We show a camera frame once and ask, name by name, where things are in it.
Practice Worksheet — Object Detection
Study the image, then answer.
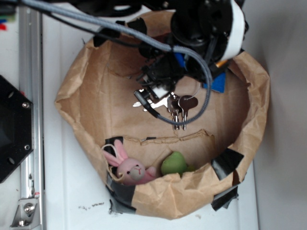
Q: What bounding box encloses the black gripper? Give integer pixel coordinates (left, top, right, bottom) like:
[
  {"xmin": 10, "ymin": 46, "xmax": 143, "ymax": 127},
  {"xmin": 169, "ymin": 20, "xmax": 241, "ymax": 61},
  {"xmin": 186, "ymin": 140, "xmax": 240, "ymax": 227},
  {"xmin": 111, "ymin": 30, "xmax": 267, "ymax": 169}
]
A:
[{"xmin": 137, "ymin": 0, "xmax": 245, "ymax": 101}]

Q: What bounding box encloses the silver key bunch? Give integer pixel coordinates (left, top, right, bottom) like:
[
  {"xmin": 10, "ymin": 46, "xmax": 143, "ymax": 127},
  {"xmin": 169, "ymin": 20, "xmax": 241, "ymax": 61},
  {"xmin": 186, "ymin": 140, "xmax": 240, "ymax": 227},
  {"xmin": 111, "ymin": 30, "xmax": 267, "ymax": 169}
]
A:
[{"xmin": 134, "ymin": 91, "xmax": 203, "ymax": 130}]

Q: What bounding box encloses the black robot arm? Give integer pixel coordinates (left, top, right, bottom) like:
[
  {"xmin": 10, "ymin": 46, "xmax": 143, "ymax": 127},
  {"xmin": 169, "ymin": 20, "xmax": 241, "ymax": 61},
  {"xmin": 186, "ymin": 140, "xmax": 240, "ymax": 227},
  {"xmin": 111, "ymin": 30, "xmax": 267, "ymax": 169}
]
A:
[{"xmin": 71, "ymin": 0, "xmax": 248, "ymax": 101}]

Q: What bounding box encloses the blue sponge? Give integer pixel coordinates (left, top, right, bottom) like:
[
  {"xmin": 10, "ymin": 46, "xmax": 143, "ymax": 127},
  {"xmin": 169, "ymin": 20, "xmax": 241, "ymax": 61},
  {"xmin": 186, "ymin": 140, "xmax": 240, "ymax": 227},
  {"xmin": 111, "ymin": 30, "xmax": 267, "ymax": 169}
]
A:
[{"xmin": 209, "ymin": 72, "xmax": 226, "ymax": 93}]

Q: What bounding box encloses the brown paper bag bin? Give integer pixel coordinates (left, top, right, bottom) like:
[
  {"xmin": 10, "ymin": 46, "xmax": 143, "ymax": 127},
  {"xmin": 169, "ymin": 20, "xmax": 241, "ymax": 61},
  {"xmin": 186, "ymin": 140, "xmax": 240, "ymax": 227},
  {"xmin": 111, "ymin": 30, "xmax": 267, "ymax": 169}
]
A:
[{"xmin": 55, "ymin": 40, "xmax": 270, "ymax": 219}]

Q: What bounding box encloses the green plush toy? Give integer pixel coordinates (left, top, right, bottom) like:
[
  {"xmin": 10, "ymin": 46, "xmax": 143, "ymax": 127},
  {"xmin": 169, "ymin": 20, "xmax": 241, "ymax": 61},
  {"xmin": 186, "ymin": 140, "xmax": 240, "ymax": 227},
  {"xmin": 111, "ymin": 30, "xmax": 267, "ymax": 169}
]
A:
[{"xmin": 160, "ymin": 151, "xmax": 196, "ymax": 177}]

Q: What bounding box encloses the pink plush bunny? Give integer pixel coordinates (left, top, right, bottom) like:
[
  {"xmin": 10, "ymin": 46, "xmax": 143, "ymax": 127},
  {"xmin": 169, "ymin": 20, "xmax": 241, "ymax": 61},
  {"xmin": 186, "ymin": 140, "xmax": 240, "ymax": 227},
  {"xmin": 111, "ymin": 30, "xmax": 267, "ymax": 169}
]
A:
[{"xmin": 101, "ymin": 139, "xmax": 156, "ymax": 185}]

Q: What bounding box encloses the white wrist camera ring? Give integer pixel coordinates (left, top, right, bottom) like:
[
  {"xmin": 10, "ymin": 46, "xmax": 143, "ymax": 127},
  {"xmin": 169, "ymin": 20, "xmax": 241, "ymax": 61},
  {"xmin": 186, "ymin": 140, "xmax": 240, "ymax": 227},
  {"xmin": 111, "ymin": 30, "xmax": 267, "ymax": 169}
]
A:
[{"xmin": 220, "ymin": 0, "xmax": 246, "ymax": 62}]

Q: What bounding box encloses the grey braided cable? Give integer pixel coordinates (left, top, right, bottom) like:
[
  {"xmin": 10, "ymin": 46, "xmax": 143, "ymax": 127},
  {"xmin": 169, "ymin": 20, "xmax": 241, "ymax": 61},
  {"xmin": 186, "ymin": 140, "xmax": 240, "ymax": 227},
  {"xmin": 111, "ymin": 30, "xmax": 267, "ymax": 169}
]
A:
[{"xmin": 21, "ymin": 0, "xmax": 213, "ymax": 126}]

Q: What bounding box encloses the aluminium extrusion rail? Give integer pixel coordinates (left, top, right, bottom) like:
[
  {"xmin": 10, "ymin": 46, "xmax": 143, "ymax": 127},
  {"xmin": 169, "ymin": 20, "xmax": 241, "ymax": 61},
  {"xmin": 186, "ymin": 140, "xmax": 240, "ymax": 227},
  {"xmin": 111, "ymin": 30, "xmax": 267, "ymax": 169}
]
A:
[{"xmin": 19, "ymin": 6, "xmax": 46, "ymax": 230}]

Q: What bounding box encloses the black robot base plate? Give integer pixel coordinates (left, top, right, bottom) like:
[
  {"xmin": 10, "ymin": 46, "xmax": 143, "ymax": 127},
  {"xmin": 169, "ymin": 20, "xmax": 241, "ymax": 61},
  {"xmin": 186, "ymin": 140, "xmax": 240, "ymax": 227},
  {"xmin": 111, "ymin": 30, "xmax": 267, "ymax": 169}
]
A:
[{"xmin": 0, "ymin": 76, "xmax": 33, "ymax": 183}]

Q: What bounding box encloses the metal corner bracket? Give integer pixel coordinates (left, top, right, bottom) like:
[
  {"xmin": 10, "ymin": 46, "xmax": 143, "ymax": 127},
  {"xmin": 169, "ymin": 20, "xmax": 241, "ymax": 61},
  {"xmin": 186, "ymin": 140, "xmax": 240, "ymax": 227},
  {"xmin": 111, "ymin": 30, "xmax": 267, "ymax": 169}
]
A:
[{"xmin": 10, "ymin": 198, "xmax": 40, "ymax": 230}]

